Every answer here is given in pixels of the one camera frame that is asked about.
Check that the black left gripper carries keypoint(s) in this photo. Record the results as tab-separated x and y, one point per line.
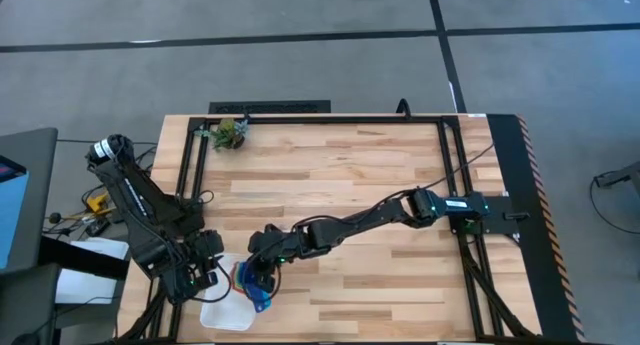
191	283

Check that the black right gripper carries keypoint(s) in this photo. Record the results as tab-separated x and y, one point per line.
269	264

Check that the blue plastic measuring cup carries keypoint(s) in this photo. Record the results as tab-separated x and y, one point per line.
261	303

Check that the white plastic basket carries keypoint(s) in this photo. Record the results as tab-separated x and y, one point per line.
225	310

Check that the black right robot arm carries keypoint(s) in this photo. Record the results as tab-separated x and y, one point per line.
360	225

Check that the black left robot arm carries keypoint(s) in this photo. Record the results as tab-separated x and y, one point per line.
140	210

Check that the black small device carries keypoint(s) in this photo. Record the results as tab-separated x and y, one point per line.
97	227

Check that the white paper sheets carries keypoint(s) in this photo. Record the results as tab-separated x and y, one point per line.
85	287

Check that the black flat bar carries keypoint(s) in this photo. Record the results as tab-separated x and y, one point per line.
85	259

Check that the yellow hand tool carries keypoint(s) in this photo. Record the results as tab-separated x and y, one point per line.
97	203

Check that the green plant in black pot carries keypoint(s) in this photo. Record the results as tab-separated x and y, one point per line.
229	135

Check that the black round plug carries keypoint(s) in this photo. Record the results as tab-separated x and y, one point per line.
54	217

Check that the blue screen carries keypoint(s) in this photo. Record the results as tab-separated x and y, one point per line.
12	210

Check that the black hazard striped platform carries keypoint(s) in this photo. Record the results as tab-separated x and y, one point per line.
515	285

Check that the black aluminium table frame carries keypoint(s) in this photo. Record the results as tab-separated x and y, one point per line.
325	120

